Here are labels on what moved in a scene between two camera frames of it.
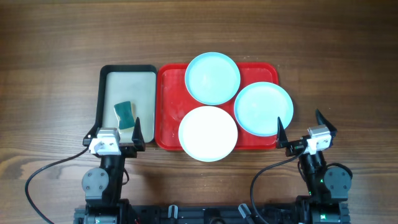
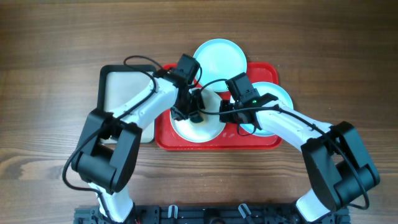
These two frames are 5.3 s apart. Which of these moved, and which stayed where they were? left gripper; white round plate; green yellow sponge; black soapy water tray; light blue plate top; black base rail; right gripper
Moved: white round plate; green yellow sponge; left gripper; right gripper; light blue plate top
Stayed: black soapy water tray; black base rail
